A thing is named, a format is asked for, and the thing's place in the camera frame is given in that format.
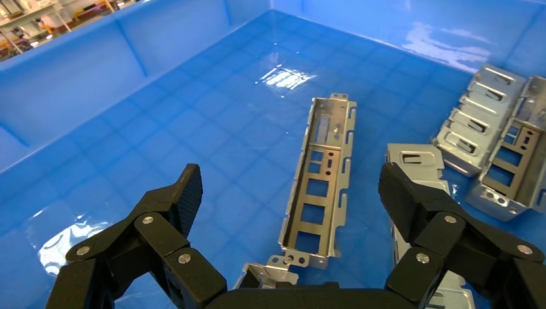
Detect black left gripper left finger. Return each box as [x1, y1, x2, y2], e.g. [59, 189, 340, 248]
[44, 164, 228, 309]

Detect silver bracket with square holes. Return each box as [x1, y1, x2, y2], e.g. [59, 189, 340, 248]
[465, 77, 546, 223]

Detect large blue plastic bin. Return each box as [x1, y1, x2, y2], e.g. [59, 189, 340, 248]
[0, 0, 546, 309]

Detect long silver metal bracket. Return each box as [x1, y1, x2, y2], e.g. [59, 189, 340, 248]
[278, 93, 358, 270]
[233, 262, 299, 291]

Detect louvered silver metal bracket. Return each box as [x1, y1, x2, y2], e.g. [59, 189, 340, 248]
[386, 144, 476, 309]
[433, 64, 529, 178]

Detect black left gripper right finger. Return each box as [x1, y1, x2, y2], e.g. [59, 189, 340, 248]
[379, 162, 546, 309]

